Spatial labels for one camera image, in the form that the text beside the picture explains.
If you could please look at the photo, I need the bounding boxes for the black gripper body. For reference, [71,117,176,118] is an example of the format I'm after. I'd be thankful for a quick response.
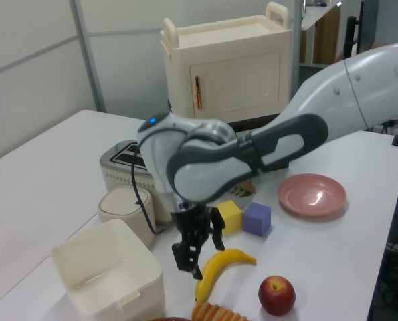
[170,202,215,251]

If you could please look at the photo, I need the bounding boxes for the dark monitor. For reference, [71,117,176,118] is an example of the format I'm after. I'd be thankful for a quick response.
[355,0,379,54]

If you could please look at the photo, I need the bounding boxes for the brown bread slice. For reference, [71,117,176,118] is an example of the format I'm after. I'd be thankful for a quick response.
[238,179,257,197]

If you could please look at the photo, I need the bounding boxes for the red apple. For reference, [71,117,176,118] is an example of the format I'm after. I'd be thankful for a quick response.
[258,275,296,317]

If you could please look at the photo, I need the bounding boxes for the small cream lidded bin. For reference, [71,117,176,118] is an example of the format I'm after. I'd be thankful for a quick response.
[97,185,157,247]

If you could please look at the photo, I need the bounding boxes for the wooden shelf unit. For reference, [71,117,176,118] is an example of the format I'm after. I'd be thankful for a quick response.
[298,0,342,68]

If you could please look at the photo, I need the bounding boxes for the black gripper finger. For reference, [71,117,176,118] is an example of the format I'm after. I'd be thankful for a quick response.
[209,207,227,252]
[171,240,205,282]

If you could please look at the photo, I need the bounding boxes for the open cream plastic box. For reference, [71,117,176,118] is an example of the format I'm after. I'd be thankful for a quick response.
[49,219,165,318]

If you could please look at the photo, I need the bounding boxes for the yellow foam cube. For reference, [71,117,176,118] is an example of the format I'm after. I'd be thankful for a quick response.
[215,199,244,235]

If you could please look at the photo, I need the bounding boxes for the purple foam cube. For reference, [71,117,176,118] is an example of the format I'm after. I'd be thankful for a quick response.
[242,202,272,237]

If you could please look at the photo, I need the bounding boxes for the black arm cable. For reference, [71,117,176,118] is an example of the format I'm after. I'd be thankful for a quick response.
[130,142,173,235]

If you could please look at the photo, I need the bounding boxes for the pink plate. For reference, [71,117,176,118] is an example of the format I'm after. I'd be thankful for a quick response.
[277,173,348,218]

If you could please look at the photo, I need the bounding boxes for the black monitor stand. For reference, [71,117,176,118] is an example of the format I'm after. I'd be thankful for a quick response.
[341,15,359,62]

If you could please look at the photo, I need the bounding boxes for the cream cabinet with handles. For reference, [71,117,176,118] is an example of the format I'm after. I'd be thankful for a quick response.
[159,1,293,125]

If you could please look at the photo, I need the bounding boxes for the yellow banana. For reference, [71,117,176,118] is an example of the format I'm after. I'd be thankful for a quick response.
[194,248,258,304]

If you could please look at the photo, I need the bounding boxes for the long striped bread loaf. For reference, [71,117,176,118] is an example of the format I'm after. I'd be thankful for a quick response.
[191,300,253,321]

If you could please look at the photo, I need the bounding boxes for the cream and silver toaster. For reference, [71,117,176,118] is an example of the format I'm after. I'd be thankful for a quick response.
[99,139,173,223]

